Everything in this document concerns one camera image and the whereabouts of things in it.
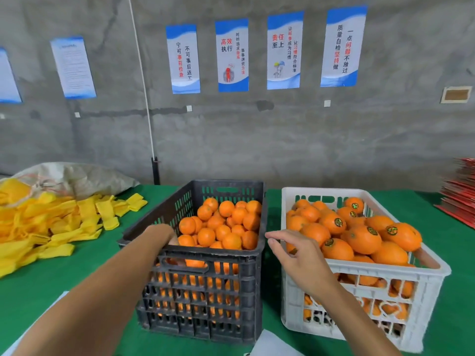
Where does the person's right hand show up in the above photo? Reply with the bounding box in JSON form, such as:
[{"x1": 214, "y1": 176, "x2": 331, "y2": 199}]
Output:
[{"x1": 265, "y1": 229, "x2": 341, "y2": 300}]

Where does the person's left hand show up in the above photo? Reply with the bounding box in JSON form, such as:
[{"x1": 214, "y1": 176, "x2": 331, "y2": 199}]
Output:
[{"x1": 140, "y1": 223, "x2": 181, "y2": 253}]

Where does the black plastic crate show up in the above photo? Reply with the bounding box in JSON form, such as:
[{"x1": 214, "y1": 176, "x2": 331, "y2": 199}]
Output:
[{"x1": 119, "y1": 180, "x2": 268, "y2": 346}]

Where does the pile of oranges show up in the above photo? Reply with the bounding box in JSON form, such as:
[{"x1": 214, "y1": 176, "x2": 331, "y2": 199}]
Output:
[{"x1": 152, "y1": 197, "x2": 263, "y2": 323}]

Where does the heap of labelled oranges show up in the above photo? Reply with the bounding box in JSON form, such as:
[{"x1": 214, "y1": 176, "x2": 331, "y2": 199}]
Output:
[{"x1": 285, "y1": 196, "x2": 424, "y2": 323}]

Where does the white plastic crate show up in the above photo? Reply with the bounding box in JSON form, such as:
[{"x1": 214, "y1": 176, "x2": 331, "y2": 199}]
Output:
[{"x1": 281, "y1": 187, "x2": 452, "y2": 354}]

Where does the sticker sheet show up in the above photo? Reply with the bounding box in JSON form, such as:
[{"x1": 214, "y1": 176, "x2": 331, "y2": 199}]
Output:
[{"x1": 248, "y1": 330, "x2": 305, "y2": 356}]

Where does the person's right forearm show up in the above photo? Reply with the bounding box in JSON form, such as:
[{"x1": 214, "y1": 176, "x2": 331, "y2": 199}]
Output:
[{"x1": 315, "y1": 281, "x2": 402, "y2": 356}]

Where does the person's left forearm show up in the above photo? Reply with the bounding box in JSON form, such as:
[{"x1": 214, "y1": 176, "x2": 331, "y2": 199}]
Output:
[{"x1": 13, "y1": 229, "x2": 173, "y2": 356}]

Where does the beige woven sack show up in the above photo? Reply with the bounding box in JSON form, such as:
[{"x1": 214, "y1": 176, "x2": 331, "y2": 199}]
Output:
[{"x1": 0, "y1": 161, "x2": 141, "y2": 201}]

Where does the pile of yellow bags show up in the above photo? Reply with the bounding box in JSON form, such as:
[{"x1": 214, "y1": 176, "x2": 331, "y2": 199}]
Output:
[{"x1": 0, "y1": 179, "x2": 148, "y2": 279}]

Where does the green felt table cover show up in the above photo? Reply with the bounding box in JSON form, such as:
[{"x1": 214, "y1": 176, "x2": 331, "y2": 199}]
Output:
[{"x1": 0, "y1": 183, "x2": 475, "y2": 356}]

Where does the white pole with black base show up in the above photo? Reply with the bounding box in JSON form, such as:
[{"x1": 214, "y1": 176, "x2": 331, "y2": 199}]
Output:
[{"x1": 128, "y1": 0, "x2": 161, "y2": 185}]

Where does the white printed paper sheet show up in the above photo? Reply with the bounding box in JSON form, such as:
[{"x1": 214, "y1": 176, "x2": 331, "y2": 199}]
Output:
[{"x1": 0, "y1": 291, "x2": 69, "y2": 356}]

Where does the stack of red cardboard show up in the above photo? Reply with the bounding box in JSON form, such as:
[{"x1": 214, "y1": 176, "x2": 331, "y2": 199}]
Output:
[{"x1": 435, "y1": 157, "x2": 475, "y2": 229}]

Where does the white notice with blue border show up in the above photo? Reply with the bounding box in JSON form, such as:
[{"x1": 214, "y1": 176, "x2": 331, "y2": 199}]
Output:
[
  {"x1": 50, "y1": 37, "x2": 97, "y2": 100},
  {"x1": 0, "y1": 47, "x2": 22, "y2": 105}
]

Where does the blue white wall poster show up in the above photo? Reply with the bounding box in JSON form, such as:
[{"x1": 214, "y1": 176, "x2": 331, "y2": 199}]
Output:
[
  {"x1": 215, "y1": 18, "x2": 250, "y2": 93},
  {"x1": 266, "y1": 11, "x2": 304, "y2": 90},
  {"x1": 321, "y1": 5, "x2": 368, "y2": 88},
  {"x1": 165, "y1": 24, "x2": 201, "y2": 95}
]

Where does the beige wall plate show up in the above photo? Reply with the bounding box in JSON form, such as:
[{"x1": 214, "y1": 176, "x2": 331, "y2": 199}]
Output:
[{"x1": 441, "y1": 86, "x2": 473, "y2": 104}]

